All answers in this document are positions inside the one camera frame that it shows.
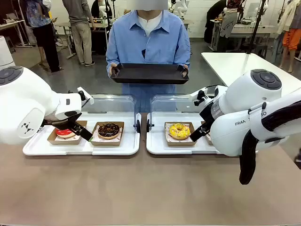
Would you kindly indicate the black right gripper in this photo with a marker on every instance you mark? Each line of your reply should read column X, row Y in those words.
column 207, row 115

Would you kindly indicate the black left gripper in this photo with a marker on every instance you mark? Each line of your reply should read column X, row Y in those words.
column 61, row 122

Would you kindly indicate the red glazed donut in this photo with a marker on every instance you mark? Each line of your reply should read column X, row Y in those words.
column 63, row 133

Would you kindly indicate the cardboard tray of red donut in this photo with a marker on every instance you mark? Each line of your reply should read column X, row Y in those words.
column 53, row 139

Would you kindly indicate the black serving tray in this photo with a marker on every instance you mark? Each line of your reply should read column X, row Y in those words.
column 150, row 73

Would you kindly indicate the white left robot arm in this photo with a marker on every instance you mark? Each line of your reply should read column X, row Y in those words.
column 23, row 99

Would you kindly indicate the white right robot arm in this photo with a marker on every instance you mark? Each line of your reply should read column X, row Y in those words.
column 247, row 94

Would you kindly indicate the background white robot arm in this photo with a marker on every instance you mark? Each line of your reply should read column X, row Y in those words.
column 181, row 7

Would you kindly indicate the person's right forearm blue sleeve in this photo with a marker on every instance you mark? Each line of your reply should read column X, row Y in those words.
column 111, row 57

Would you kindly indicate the person's left forearm blue sleeve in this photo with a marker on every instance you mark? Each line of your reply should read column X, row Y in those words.
column 184, row 57

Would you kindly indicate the cardboard tray of purple donut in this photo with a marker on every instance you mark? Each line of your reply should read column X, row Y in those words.
column 204, row 128

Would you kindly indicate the yellow sprinkle donut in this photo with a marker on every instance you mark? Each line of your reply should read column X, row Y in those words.
column 179, row 130

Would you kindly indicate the cardboard tray of yellow donut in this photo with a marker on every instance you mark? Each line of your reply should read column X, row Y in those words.
column 181, row 143

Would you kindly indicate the cardboard tray of chocolate donut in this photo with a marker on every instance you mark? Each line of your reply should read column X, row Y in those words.
column 105, row 143

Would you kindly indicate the chocolate sprinkle donut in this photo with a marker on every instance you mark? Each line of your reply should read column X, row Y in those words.
column 108, row 130

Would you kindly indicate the person in dark jeans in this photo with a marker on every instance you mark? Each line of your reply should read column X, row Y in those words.
column 298, row 156

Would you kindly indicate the person in khaki trousers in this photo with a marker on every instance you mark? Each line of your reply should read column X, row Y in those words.
column 81, row 28

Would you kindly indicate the person in patterned blue shirt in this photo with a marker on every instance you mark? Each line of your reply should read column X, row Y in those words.
column 43, row 30

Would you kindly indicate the person in black clothes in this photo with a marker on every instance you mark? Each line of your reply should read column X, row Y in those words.
column 214, row 21

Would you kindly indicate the person's left hand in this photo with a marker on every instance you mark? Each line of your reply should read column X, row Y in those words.
column 184, row 70

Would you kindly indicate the person's right hand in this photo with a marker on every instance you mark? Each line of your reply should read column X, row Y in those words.
column 113, row 69

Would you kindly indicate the printed paper liner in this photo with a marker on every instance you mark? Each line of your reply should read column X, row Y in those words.
column 95, row 136
column 168, row 137

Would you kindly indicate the white display tray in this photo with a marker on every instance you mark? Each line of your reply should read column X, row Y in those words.
column 113, row 149
column 160, row 146

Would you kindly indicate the clear plastic display lid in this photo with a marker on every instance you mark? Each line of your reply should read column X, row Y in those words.
column 169, row 103
column 113, row 103

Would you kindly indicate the white side table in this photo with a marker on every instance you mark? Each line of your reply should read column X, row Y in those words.
column 225, row 63

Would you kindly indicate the background desk with equipment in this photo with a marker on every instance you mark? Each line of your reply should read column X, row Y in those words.
column 98, row 26

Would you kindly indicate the grey hanging t-shirt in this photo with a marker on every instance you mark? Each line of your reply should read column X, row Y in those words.
column 228, row 24

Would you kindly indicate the white air purifier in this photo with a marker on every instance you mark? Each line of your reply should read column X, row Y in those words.
column 5, row 51

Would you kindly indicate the background long white desk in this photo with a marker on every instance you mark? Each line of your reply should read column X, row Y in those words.
column 254, row 29

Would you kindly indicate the black tripod pole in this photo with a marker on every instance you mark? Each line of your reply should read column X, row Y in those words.
column 255, row 26

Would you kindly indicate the mannequin with orange shorts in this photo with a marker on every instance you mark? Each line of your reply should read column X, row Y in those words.
column 290, row 35

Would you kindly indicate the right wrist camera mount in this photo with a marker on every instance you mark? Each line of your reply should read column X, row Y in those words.
column 202, row 97

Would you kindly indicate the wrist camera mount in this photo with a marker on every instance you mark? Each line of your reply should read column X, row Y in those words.
column 85, row 96
column 202, row 97

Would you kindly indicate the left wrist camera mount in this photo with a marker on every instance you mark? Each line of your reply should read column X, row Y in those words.
column 85, row 96

